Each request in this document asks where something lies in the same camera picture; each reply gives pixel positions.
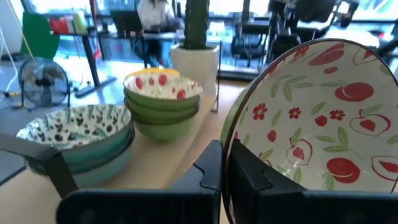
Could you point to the green bowl red fruit print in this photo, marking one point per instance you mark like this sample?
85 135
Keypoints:
161 117
161 110
161 85
311 124
164 132

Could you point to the teal bowl dark floral print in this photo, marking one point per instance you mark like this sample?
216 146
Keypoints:
102 177
102 164
74 124

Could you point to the green cactus plant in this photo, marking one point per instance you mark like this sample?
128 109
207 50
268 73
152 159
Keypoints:
196 25

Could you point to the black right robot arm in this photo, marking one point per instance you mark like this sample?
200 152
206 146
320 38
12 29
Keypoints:
283 40

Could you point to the person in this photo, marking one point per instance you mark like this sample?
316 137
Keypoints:
155 15

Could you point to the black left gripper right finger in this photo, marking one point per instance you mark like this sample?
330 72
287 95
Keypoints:
270 202

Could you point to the red box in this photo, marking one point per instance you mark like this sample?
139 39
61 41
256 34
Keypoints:
60 26

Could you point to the black desk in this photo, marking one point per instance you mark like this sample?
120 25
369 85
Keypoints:
90 59

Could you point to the black floor fan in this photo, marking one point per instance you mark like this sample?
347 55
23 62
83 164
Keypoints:
43 82

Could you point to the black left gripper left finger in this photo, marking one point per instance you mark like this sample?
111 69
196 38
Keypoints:
199 199

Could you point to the black chair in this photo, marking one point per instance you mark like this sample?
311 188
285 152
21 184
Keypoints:
248 46
127 23

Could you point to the yellow green container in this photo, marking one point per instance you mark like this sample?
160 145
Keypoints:
80 23

